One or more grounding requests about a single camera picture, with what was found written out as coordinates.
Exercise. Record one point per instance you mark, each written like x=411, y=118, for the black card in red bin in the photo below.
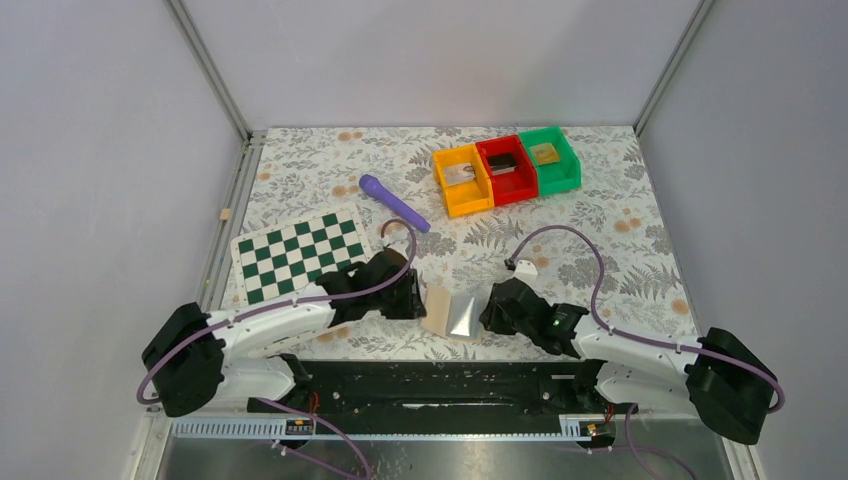
x=500, y=164

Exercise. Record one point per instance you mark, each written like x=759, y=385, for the purple toy microphone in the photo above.
x=375, y=189

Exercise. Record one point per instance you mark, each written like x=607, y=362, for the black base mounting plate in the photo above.
x=421, y=389

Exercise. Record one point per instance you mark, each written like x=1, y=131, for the yellow plastic bin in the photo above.
x=467, y=198

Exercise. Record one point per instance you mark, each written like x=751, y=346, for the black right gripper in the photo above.
x=499, y=307

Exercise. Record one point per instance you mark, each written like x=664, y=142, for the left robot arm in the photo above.
x=198, y=357

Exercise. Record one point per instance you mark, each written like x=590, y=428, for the red plastic bin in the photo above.
x=512, y=175

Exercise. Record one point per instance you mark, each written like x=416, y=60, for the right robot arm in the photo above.
x=714, y=377

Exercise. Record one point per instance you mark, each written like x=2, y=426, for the floral patterned table mat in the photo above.
x=609, y=230

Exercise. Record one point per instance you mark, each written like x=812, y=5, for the green white chessboard mat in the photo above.
x=285, y=257

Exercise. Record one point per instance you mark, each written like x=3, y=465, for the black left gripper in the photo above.
x=407, y=299

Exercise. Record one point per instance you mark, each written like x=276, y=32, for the green plastic bin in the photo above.
x=557, y=166

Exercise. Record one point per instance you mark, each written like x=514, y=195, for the gold card in green bin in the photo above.
x=545, y=153

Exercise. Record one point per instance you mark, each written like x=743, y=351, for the white slotted cable duct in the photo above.
x=556, y=428

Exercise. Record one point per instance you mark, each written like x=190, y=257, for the silver card in yellow bin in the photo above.
x=458, y=174

